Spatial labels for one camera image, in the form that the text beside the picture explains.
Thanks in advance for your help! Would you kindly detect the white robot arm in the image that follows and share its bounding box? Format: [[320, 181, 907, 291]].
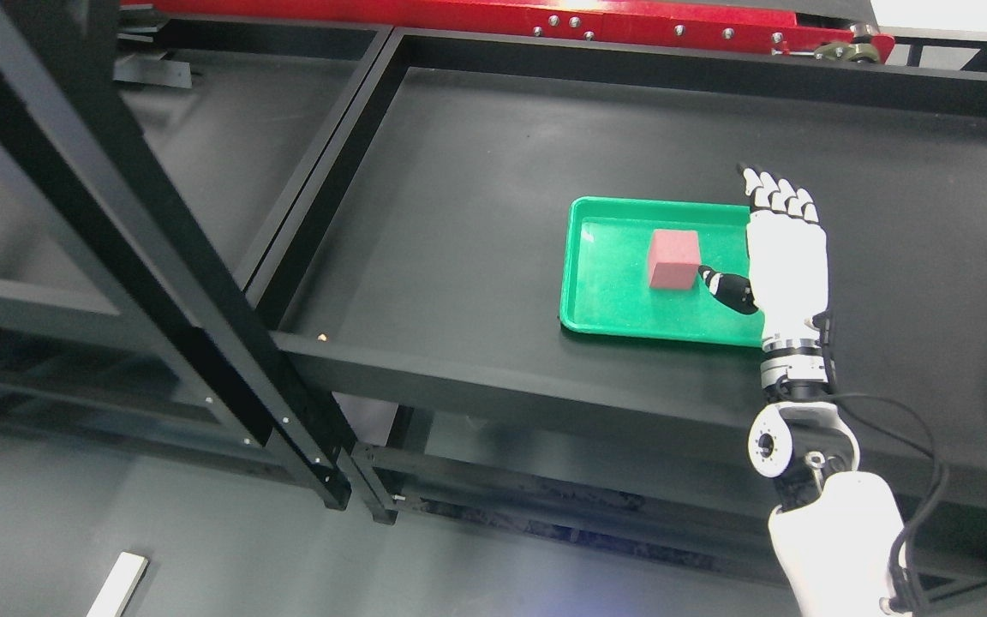
[[747, 337, 917, 616]]

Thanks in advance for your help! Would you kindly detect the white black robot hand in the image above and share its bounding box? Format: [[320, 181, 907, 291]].
[[698, 164, 828, 352]]

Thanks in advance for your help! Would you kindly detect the black metal shelf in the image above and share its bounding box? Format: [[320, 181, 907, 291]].
[[249, 30, 987, 601], [0, 1, 389, 522]]

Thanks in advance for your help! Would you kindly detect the white table leg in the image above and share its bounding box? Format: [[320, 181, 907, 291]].
[[87, 552, 150, 617]]

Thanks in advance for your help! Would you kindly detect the green plastic tray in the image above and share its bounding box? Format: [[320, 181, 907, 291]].
[[559, 196, 763, 349]]

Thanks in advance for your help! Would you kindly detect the red metal beam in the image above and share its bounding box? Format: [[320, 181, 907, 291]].
[[154, 1, 896, 63]]

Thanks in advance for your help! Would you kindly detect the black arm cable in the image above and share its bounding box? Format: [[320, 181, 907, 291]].
[[819, 313, 948, 617]]

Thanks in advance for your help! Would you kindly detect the black metal shelf left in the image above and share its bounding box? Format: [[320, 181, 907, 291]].
[[0, 1, 389, 522]]

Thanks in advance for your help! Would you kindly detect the black metal shelf right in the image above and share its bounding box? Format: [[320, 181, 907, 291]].
[[249, 30, 987, 601]]

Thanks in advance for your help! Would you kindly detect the pink foam block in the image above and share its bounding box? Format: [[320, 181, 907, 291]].
[[647, 228, 701, 291]]

